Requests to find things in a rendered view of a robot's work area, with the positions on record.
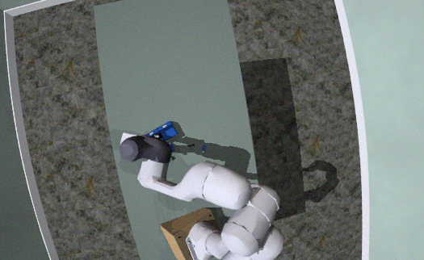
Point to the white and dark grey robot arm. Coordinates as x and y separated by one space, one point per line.
247 230

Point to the blue rack of three bins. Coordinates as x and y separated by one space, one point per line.
166 130

